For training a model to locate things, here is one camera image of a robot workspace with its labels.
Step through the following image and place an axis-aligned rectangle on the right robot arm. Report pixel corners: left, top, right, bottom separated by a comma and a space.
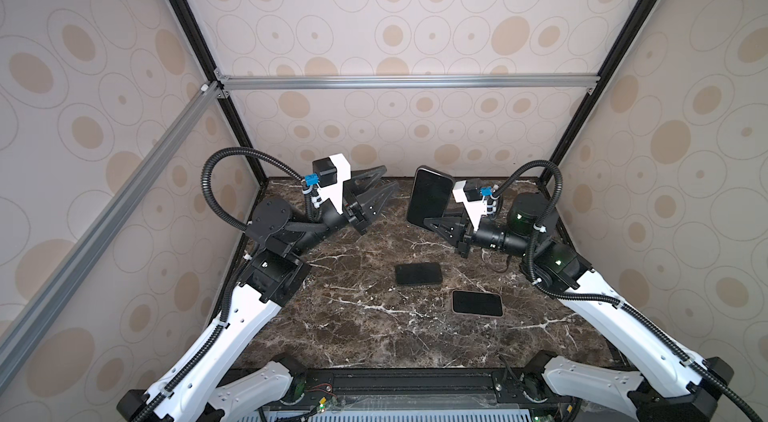
408, 187, 735, 421

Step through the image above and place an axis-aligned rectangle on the aluminium rail left wall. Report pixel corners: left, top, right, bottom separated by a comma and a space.
1, 82, 221, 391

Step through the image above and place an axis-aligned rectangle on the black frame post right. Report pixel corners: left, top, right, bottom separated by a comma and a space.
549, 0, 660, 165

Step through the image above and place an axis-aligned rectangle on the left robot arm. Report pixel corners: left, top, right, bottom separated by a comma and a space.
117, 165, 397, 421

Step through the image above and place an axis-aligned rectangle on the black frame post left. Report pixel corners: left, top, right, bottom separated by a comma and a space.
167, 0, 253, 148

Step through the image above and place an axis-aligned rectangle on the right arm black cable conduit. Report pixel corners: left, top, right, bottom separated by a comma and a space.
491, 159, 763, 422

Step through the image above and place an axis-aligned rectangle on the horizontal aluminium rail back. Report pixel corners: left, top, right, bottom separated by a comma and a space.
220, 74, 600, 92

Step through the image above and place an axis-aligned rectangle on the black phone middle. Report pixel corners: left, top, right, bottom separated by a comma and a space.
394, 262, 443, 286

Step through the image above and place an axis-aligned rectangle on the black phone near right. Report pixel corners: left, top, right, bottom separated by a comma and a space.
451, 290, 503, 317

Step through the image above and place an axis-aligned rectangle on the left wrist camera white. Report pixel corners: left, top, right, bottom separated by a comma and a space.
303, 153, 351, 214

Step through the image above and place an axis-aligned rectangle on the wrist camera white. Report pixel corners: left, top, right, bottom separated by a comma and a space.
452, 179, 498, 231
303, 153, 351, 214

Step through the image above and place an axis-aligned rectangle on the black frame post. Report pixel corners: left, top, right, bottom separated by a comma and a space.
549, 0, 660, 165
167, 0, 253, 148

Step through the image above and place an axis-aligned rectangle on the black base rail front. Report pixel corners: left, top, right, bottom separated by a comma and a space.
157, 366, 673, 422

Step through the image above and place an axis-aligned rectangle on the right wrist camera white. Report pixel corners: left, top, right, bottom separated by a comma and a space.
452, 179, 498, 231

